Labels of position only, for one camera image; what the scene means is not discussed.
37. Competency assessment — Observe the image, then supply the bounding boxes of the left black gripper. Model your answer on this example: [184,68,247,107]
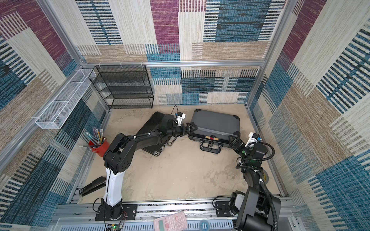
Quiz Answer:
[168,124,199,138]

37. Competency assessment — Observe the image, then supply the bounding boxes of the grey poker set case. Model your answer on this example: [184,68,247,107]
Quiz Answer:
[188,109,241,154]

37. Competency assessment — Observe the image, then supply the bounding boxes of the black poker set case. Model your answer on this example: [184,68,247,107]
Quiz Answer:
[134,112,180,157]

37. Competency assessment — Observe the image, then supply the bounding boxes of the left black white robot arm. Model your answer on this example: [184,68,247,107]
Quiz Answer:
[97,114,198,220]

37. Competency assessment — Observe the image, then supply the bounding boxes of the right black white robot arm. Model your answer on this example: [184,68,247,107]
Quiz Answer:
[230,132,281,231]

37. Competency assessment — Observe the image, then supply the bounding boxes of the black mesh shelf rack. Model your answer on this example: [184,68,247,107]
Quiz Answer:
[89,64,154,109]

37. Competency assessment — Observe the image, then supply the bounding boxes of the blue tape roll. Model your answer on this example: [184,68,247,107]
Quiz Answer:
[198,220,210,231]

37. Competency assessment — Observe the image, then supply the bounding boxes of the red pencil cup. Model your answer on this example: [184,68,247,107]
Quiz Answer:
[88,138,110,157]

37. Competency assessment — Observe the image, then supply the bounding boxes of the bundle of coloured pencils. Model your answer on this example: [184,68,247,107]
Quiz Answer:
[80,127,107,148]

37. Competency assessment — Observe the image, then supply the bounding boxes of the pink calculator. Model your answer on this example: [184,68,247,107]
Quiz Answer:
[153,212,188,231]

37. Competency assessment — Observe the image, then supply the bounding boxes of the black stapler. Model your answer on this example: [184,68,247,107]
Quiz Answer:
[79,176,107,197]

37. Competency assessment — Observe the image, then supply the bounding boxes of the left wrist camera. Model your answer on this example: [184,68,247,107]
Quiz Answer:
[175,112,186,126]

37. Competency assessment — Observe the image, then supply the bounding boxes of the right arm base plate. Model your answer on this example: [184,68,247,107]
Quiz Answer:
[214,201,239,217]

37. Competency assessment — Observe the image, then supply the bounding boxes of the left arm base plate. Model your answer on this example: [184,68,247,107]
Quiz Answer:
[94,202,138,221]

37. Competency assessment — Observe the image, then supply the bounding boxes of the white wire mesh basket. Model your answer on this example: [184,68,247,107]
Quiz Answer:
[35,69,93,130]

